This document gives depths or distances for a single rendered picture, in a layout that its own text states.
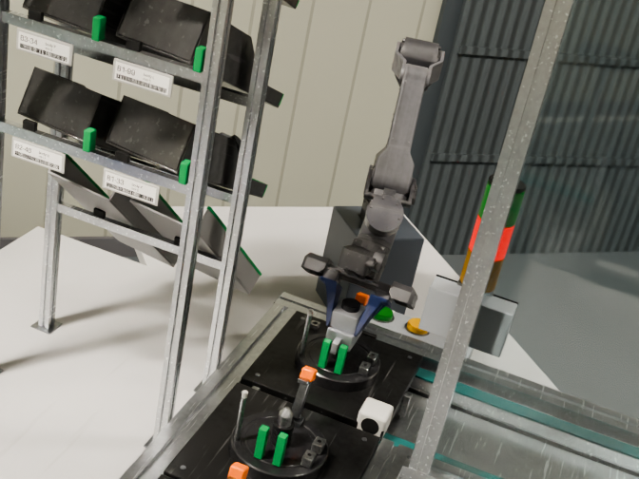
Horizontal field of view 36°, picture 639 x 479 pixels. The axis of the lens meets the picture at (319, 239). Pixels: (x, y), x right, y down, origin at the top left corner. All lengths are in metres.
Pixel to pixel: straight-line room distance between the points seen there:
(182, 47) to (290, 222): 1.03
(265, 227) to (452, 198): 1.96
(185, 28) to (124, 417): 0.64
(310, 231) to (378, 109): 1.62
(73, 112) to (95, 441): 0.50
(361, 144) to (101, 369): 2.33
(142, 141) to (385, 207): 0.38
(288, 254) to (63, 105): 0.83
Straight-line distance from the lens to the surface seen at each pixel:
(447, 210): 4.15
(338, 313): 1.55
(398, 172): 1.57
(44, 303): 1.80
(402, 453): 1.50
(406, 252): 1.90
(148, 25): 1.37
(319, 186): 3.89
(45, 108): 1.50
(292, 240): 2.22
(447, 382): 1.39
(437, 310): 1.37
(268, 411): 1.50
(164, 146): 1.40
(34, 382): 1.69
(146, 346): 1.79
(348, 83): 3.75
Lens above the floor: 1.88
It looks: 27 degrees down
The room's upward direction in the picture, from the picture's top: 12 degrees clockwise
